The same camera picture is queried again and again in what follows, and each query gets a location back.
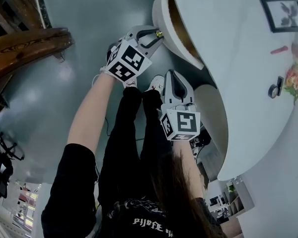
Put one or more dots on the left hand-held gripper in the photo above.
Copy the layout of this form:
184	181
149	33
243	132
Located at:
129	58

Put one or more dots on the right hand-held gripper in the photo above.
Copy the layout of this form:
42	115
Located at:
183	123

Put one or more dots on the white drawer with wooden inside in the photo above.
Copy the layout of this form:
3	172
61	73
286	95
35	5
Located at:
161	11

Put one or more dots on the person's right forearm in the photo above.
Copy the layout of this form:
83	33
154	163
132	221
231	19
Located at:
192	167

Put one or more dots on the person's left forearm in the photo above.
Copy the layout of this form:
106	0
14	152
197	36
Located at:
89	113

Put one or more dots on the grey open shelf unit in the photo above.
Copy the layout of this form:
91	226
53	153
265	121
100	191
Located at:
233	202

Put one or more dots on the person's white right shoe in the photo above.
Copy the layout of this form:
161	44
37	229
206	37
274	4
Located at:
156	83

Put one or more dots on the person's white shoe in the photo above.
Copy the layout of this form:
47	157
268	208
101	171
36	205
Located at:
156	83
132	83

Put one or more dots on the person's white left shoe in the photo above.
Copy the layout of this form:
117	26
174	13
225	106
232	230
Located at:
132	83

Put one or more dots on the black device under desk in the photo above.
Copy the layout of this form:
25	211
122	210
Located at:
202	140

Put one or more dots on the white desk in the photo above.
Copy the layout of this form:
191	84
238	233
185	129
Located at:
238	83

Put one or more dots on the person's black trousers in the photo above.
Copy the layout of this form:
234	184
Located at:
124	137

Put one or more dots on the small black round clock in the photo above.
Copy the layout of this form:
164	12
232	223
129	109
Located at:
275	88

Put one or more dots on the pink pen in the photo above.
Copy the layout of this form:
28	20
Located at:
279	50

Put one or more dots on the bunch of artificial flowers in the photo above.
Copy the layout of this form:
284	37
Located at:
296	78

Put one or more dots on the brown wooden furniture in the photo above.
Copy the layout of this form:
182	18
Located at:
22	48

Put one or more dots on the person's black printed shirt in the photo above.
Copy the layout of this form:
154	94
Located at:
69	195

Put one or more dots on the black office chair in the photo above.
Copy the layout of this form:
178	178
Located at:
1	165

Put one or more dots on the grey picture frame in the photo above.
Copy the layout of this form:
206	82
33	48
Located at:
284	14

